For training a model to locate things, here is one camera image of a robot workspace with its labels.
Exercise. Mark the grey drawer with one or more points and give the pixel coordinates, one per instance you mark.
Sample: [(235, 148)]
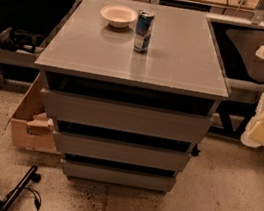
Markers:
[(125, 117), (120, 151), (118, 176)]

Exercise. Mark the grey drawer cabinet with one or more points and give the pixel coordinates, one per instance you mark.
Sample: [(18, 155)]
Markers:
[(180, 72)]

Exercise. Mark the grey top drawer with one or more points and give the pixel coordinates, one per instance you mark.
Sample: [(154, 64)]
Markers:
[(125, 117)]

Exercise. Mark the grey bottom drawer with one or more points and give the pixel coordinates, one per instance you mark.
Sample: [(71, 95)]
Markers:
[(118, 176)]

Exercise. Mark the blue silver drink can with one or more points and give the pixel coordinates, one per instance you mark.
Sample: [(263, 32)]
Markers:
[(143, 30)]

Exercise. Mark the white bowl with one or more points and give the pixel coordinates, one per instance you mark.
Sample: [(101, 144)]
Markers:
[(118, 16)]

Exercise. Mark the black chair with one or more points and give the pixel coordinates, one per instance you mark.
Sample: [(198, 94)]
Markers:
[(245, 74)]

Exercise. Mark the cardboard box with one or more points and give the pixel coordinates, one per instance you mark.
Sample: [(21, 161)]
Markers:
[(31, 127)]

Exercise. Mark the black headset on shelf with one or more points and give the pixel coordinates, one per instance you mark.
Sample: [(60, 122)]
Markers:
[(13, 39)]

